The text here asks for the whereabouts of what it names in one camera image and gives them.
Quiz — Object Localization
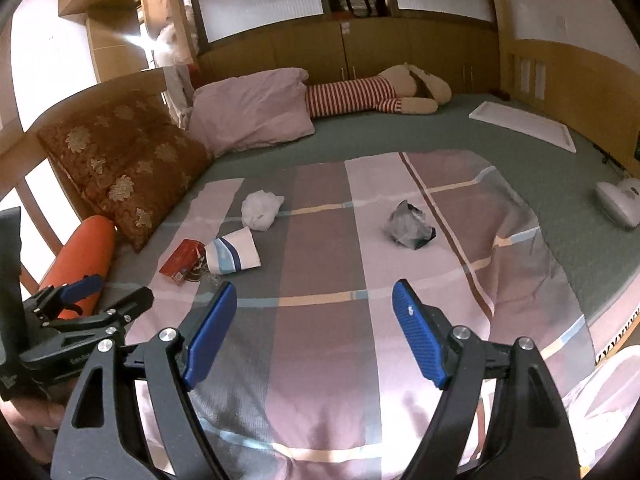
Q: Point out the grey plastic bag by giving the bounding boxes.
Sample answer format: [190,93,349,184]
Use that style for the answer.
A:
[389,200,437,251]

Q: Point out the pink pillow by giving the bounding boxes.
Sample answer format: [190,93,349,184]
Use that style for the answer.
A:
[189,67,316,157]

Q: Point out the white handheld vacuum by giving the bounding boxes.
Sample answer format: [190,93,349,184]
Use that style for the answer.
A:
[594,177,640,231]

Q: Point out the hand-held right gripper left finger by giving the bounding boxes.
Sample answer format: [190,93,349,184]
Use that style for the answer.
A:
[50,281,238,480]

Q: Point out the white fluffy toy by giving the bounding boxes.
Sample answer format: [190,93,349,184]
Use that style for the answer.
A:
[152,5,196,68]

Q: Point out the white hanging cloth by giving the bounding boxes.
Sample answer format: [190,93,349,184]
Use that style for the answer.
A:
[162,62,198,128]

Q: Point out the wooden wall cabinets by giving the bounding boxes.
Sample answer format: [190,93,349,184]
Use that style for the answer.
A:
[197,17,501,96]

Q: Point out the wooden shelf unit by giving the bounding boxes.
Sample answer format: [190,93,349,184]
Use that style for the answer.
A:
[57,0,191,81]

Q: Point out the brown floral cushion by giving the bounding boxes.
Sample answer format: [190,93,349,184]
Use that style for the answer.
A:
[36,91,213,253]

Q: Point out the white blue striped paper cup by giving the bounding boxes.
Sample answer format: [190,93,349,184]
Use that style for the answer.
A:
[204,226,262,276]

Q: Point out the striped plush toy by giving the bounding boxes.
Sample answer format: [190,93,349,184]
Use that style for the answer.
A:
[304,62,453,120]

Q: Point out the wooden footboard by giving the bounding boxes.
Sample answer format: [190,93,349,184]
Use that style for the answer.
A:
[500,35,640,171]

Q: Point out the small dark object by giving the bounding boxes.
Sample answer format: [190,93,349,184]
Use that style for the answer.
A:
[185,255,208,283]

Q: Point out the red cardboard box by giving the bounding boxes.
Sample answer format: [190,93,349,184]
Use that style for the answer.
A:
[159,238,206,286]

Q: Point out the white flat board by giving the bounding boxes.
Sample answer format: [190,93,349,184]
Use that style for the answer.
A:
[469,101,577,153]

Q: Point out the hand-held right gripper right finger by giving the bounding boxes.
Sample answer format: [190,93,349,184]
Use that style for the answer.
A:
[391,279,581,480]

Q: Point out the pink grey plaid blanket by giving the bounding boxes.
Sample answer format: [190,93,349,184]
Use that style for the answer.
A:
[120,149,601,480]

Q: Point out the person's left hand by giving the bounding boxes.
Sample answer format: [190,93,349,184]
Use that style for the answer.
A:
[0,390,68,461]

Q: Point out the bed with green sheet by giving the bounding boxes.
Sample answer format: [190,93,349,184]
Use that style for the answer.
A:
[100,91,640,361]

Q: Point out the orange bolster pillow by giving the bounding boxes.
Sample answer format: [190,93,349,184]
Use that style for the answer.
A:
[37,215,117,321]

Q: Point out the white crumpled plastic bag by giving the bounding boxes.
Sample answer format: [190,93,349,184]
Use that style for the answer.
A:
[241,190,285,232]

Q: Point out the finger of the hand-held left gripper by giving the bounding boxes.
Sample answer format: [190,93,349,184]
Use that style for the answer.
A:
[30,286,155,356]
[22,274,104,322]

